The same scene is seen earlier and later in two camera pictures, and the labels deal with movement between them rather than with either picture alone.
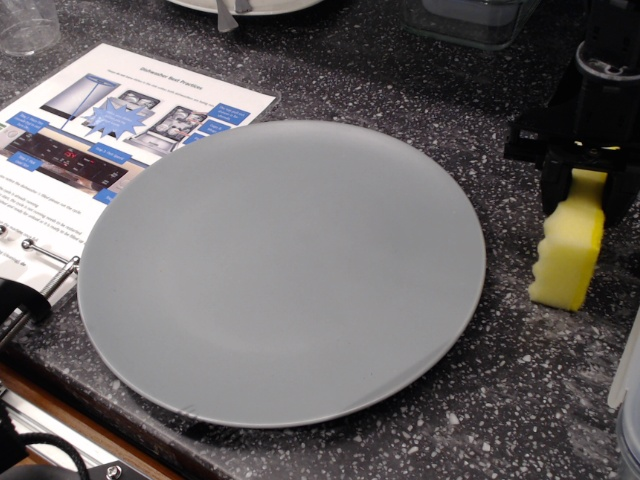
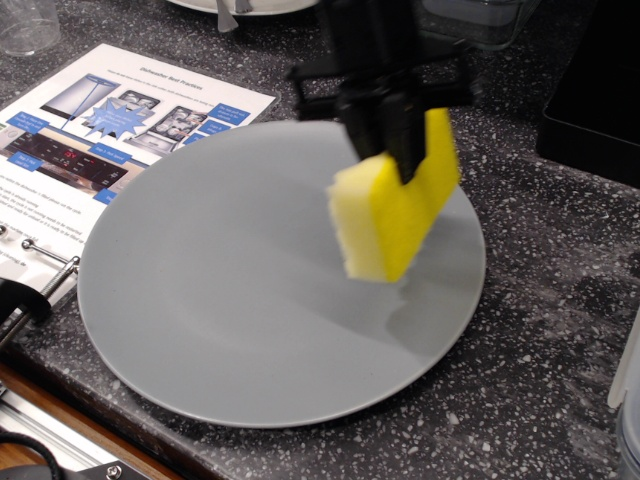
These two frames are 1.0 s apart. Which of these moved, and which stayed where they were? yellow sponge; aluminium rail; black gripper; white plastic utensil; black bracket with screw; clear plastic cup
Moved: yellow sponge; black gripper
Stayed: clear plastic cup; black bracket with screw; aluminium rail; white plastic utensil
